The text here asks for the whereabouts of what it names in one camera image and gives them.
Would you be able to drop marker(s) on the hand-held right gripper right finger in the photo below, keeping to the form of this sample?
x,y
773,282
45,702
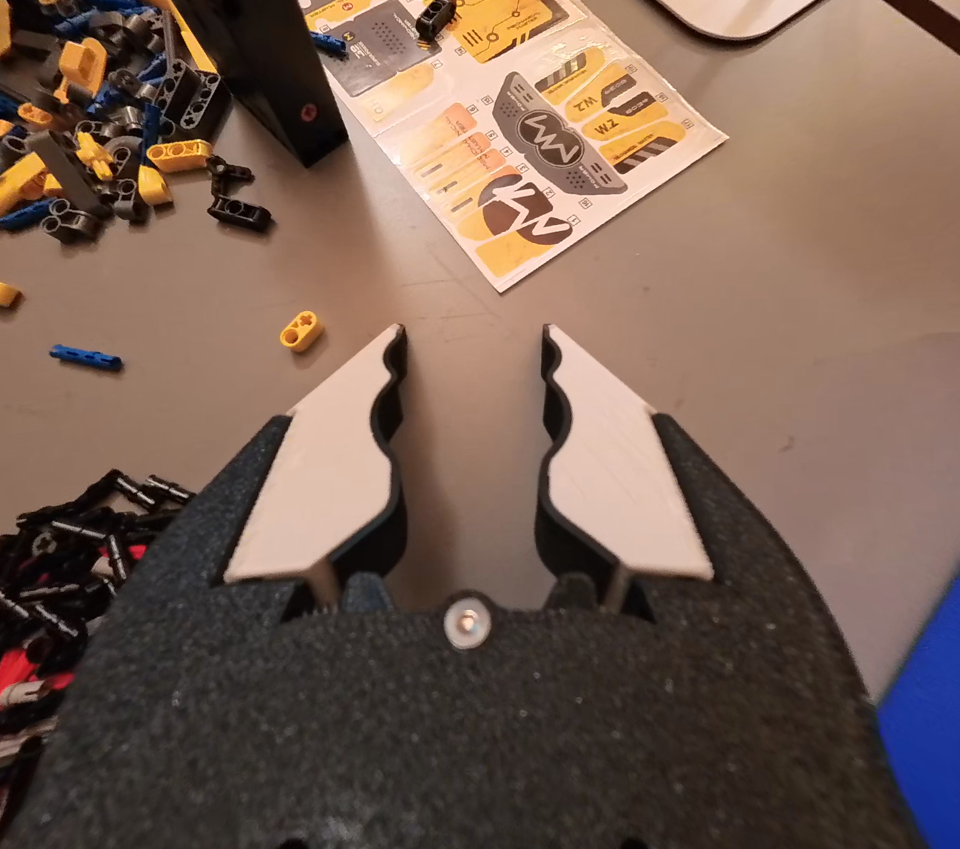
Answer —
x,y
622,489

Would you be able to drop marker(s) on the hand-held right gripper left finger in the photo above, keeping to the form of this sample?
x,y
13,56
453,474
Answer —
x,y
315,489

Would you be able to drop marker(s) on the small yellow connector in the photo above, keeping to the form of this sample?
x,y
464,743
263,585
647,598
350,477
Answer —
x,y
301,330

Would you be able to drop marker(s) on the pile of black red pieces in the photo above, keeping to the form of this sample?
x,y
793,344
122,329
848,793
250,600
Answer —
x,y
60,564

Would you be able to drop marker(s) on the blue plastic bin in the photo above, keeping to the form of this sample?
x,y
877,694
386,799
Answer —
x,y
926,751

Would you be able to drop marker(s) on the pile of yellow blue pieces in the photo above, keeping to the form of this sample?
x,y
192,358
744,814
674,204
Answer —
x,y
97,114

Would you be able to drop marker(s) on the blue pin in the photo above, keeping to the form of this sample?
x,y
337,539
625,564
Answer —
x,y
86,358
330,43

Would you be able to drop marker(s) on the black double-hole connector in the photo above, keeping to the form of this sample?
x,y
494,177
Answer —
x,y
240,213

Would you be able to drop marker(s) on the black angled connector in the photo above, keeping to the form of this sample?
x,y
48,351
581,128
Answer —
x,y
229,172

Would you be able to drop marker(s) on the yellow grey sticker sheet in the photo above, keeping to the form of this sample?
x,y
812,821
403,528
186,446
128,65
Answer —
x,y
540,144

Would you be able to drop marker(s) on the black perforated block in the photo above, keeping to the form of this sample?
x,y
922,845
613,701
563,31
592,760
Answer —
x,y
232,24

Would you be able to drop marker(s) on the small black brick piece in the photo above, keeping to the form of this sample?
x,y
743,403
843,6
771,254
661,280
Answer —
x,y
436,13

